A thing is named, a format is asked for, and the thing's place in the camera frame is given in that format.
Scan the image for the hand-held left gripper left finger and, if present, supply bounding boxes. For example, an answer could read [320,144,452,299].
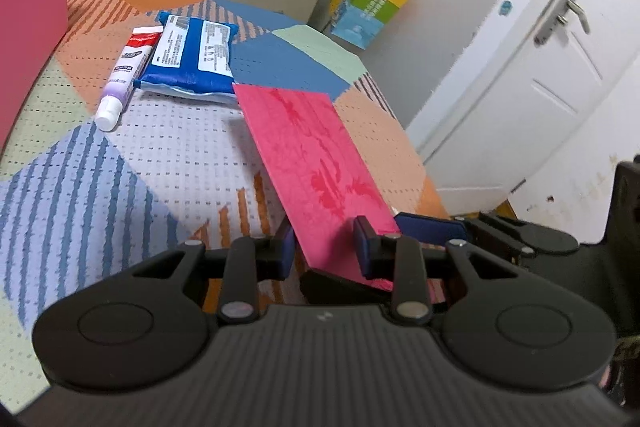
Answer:
[132,224,297,327]

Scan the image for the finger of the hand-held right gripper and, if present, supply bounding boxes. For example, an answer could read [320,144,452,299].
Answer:
[394,209,533,258]
[300,268,397,306]

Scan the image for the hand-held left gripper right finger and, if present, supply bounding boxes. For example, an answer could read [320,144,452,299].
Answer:
[352,216,523,325]

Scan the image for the pink cardboard box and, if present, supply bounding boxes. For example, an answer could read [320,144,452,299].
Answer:
[0,0,72,150]

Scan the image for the white door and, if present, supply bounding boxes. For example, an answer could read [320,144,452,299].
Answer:
[404,0,640,210]

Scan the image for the blue wet wipes packet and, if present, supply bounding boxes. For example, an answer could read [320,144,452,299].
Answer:
[135,12,239,98]

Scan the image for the red white toothpaste tube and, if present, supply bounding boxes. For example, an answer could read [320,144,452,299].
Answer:
[94,27,164,132]

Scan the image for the silver door handle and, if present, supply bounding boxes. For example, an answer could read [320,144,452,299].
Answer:
[534,0,592,46]

